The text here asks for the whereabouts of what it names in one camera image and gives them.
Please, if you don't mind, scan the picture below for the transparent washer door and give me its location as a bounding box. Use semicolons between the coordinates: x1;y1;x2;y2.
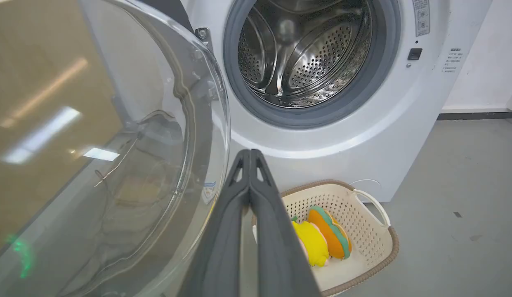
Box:
0;0;231;297

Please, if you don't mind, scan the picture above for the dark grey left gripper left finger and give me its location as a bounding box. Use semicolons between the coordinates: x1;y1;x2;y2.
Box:
178;149;251;297

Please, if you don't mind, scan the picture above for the white front-load washing machine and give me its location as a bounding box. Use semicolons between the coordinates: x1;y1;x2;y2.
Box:
179;0;493;203

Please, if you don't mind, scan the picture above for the white instruction label sticker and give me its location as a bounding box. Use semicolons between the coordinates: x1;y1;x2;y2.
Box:
413;0;431;37

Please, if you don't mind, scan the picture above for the yellow plush toy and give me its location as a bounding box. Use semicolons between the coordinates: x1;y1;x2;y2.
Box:
291;216;330;267

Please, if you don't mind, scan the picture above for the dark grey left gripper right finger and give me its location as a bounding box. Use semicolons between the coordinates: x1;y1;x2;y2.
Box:
250;149;322;297

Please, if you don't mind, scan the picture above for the cream perforated laundry basket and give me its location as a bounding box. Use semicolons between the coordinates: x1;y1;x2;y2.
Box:
252;179;400;297

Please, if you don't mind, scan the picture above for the stainless steel washer drum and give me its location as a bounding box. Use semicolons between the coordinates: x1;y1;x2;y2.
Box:
238;0;373;109

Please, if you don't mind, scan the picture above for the orange and green plush toy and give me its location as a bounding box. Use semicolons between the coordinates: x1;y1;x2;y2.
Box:
307;206;352;260

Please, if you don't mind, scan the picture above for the metal door hinge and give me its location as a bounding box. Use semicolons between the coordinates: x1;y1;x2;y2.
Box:
194;27;213;52

